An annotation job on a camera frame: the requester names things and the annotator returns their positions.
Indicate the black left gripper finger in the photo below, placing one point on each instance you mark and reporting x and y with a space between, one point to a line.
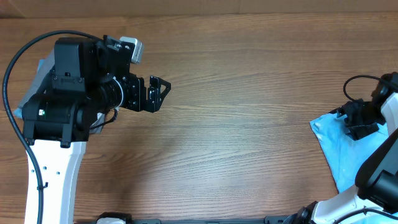
159 87
154 101

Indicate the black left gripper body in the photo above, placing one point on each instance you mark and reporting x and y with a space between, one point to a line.
130 93

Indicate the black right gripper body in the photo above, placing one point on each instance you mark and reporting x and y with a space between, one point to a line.
360 113

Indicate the light blue printed t-shirt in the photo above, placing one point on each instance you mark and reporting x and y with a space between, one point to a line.
343 154

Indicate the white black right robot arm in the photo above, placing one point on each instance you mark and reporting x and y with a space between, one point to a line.
374 193

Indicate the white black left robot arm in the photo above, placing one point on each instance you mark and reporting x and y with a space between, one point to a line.
89 78

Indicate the grey folded garment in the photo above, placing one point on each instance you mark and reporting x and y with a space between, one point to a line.
45 65

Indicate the light blue folded garment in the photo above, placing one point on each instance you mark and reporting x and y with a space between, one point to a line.
32 89

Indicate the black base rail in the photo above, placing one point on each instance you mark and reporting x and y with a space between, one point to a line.
124 218

